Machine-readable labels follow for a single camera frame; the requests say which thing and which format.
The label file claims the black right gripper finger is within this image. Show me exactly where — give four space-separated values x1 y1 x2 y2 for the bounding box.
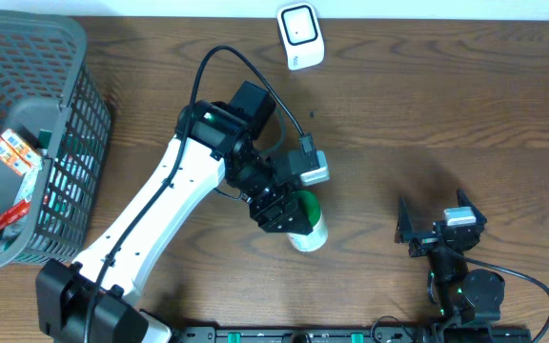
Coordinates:
457 189 487 224
395 197 413 244

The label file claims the green lid white jar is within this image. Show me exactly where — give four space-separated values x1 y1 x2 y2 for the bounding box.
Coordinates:
287 191 328 252

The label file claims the orange juice box pair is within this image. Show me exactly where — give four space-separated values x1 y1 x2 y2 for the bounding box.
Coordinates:
0 129 42 176

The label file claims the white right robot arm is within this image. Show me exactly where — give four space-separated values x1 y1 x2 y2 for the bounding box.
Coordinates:
395 190 505 325

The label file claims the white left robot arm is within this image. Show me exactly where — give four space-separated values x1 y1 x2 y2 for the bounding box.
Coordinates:
35 82 329 342

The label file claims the white barcode scanner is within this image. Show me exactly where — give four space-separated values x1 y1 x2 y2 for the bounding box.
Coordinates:
276 2 325 71

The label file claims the red snack packet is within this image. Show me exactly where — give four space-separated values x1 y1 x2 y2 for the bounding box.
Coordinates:
0 199 31 232

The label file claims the grey plastic mesh basket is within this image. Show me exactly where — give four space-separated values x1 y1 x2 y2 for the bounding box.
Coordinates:
0 10 112 268

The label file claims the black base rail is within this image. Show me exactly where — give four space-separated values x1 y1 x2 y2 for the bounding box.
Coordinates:
170 323 532 343

